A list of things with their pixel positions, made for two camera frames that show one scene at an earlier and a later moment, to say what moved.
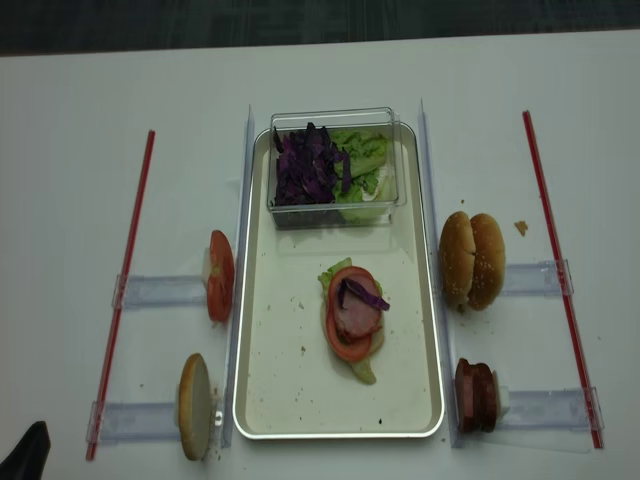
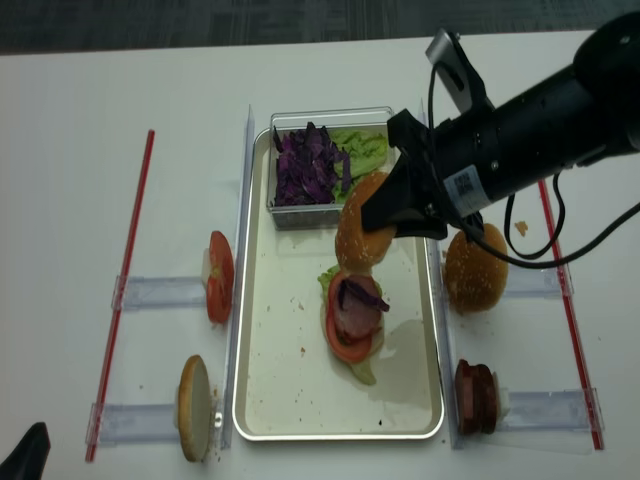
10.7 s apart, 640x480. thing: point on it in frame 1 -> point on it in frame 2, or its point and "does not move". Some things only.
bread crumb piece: (521, 226) does not move
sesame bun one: (457, 258) -> (359, 250)
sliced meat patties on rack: (475, 397) does not move
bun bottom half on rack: (195, 405) does not move
